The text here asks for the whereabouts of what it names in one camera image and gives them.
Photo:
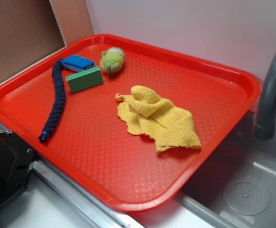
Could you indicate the yellow cloth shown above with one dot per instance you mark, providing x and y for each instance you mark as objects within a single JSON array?
[{"x": 146, "y": 113}]

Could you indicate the green rectangular block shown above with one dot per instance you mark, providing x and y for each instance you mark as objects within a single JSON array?
[{"x": 85, "y": 79}]

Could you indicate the brown cardboard panel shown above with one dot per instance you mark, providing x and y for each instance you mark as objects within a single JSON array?
[{"x": 28, "y": 33}]

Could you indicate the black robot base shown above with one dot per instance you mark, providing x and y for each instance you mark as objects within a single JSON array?
[{"x": 16, "y": 162}]

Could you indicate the grey toy sink basin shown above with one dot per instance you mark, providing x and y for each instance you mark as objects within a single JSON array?
[{"x": 236, "y": 186}]

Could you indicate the grey faucet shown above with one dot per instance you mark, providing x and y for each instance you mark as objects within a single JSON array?
[{"x": 265, "y": 118}]

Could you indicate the red plastic tray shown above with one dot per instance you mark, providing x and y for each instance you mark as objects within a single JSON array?
[{"x": 91, "y": 144}]

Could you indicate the blue sponge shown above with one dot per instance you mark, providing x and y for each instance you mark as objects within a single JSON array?
[{"x": 77, "y": 63}]

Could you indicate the green plush toy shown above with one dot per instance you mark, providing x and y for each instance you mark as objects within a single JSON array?
[{"x": 112, "y": 60}]

